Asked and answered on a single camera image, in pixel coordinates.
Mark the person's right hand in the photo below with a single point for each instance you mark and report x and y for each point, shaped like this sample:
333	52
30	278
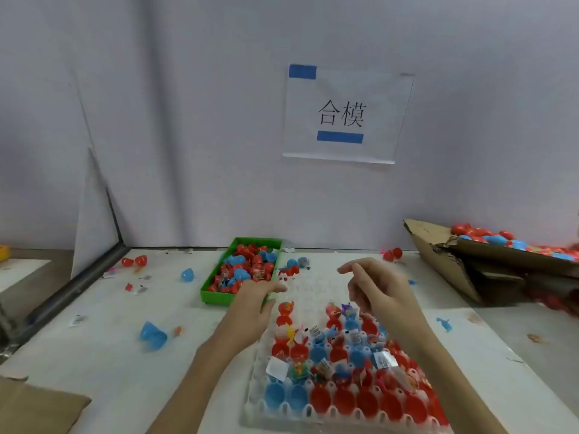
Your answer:
384	289

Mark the person's left hand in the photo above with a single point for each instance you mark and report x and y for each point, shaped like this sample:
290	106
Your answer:
249	313

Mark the small capsule cluster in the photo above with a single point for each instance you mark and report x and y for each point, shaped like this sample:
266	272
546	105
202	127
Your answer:
294	265

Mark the cardboard box of capsules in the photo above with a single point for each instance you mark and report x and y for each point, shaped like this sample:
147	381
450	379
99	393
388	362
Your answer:
443	253

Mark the single blue egg half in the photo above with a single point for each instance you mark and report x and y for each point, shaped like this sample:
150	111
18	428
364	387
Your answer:
187	275

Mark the blue egg shell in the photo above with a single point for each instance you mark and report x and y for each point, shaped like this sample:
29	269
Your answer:
154	336

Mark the pile of finished eggs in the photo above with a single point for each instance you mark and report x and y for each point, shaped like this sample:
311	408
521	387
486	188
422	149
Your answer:
493	236

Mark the person's right forearm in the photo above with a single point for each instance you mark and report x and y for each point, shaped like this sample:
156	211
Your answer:
448	379

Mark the person's left forearm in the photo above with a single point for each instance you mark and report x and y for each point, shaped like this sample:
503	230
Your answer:
194	393

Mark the green plastic tray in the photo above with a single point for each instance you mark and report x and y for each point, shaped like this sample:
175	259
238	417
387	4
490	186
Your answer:
206	293

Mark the clear plastic egg tray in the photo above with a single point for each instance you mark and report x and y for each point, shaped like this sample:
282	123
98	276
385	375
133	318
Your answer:
312	289

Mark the small blue toy piece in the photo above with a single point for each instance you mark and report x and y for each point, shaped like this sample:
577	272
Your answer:
444	324

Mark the small orange toy piece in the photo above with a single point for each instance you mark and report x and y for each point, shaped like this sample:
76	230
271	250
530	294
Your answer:
177	331

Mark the small white packet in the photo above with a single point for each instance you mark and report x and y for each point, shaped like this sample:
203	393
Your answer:
77	320

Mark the clear triangular panel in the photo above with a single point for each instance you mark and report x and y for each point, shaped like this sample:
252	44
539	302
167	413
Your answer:
92	221

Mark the white paper sign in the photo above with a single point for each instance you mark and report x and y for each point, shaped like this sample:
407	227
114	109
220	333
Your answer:
348	95

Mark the flat brown cardboard sheet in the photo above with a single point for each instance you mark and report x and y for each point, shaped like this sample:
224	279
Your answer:
36	409

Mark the grey metal rail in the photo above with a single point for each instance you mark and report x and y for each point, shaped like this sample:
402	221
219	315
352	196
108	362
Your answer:
63	293

